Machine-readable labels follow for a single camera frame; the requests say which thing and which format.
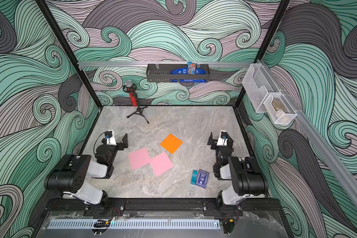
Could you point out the black wall shelf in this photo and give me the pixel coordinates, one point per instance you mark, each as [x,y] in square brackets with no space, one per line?
[161,73]

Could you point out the aluminium rail wall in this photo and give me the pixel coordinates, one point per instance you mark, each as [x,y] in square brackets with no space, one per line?
[122,63]
[320,146]

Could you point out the orange square paper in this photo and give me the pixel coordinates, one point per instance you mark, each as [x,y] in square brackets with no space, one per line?
[171,143]

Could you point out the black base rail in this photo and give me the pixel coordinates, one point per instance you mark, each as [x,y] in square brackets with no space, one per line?
[209,205]

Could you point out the microphone on tripod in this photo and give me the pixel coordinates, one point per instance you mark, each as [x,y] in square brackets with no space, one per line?
[130,88]

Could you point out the blue snack packet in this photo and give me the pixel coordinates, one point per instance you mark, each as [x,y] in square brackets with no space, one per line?
[190,69]

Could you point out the large clear plastic bin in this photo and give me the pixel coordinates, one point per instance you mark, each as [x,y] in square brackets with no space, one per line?
[258,85]

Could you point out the pink paper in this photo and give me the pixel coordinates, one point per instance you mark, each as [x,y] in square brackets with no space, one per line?
[160,164]
[139,158]

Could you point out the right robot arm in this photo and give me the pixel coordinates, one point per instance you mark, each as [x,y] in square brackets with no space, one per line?
[245,174]

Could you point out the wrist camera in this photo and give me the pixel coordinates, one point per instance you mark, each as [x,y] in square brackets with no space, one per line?
[224,139]
[109,138]

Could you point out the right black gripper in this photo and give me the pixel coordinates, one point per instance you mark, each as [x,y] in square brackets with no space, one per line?
[215,141]

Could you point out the left pink paper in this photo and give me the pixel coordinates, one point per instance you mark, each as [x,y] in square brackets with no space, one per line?
[139,158]

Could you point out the small clear plastic bin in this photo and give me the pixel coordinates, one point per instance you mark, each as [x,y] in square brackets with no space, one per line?
[279,109]

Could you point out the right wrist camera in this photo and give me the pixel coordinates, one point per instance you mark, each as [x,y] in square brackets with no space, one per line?
[224,139]

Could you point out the right pink paper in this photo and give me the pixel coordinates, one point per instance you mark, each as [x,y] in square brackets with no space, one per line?
[160,164]

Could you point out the white slotted cable duct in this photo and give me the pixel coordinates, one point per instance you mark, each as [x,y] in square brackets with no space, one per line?
[144,224]

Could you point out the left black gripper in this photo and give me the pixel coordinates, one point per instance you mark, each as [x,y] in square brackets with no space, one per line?
[119,143]

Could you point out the aluminium rail back wall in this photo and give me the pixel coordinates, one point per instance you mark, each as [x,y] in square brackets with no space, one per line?
[122,63]

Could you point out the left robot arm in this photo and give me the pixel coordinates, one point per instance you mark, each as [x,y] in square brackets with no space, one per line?
[69,175]

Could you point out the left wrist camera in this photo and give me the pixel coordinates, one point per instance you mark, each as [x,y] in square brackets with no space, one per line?
[109,138]

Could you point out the aluminium rail right wall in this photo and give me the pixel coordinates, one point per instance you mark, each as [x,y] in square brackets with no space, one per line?
[320,146]

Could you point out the blue card box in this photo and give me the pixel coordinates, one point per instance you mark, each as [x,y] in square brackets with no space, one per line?
[202,178]

